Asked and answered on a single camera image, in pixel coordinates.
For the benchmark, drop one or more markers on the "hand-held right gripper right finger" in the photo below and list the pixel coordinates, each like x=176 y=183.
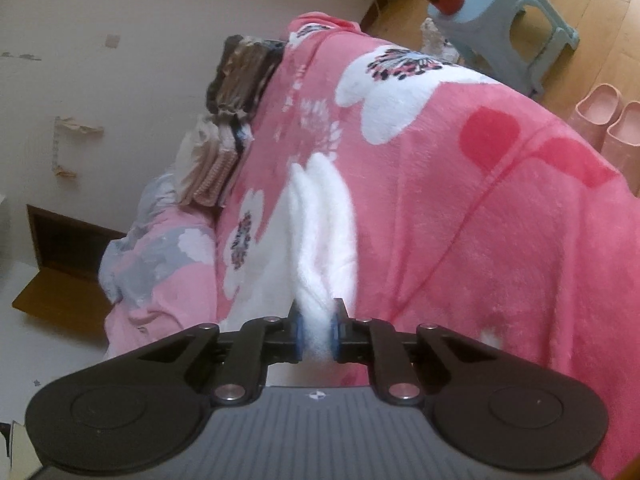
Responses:
x=336 y=335

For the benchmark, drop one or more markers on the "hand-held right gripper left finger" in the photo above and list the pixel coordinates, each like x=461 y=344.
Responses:
x=297 y=335

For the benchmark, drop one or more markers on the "white deer print sweater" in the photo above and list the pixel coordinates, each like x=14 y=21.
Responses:
x=322 y=235

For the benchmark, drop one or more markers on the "stack of light folded clothes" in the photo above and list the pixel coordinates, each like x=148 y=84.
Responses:
x=210 y=170

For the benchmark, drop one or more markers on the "stack of dark folded clothes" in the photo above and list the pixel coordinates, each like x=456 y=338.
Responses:
x=245 y=75

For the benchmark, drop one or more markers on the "pink and grey quilt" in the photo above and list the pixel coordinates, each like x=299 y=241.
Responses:
x=160 y=270

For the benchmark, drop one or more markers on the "pink floral blanket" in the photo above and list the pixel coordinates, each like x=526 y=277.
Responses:
x=450 y=210

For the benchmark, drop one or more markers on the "brown wooden cabinet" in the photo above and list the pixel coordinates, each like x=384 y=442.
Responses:
x=65 y=250

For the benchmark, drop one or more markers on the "pink slipper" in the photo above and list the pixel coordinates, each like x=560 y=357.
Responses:
x=625 y=145
x=595 y=115

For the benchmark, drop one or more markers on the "light blue plastic stool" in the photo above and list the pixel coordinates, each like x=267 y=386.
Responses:
x=490 y=0

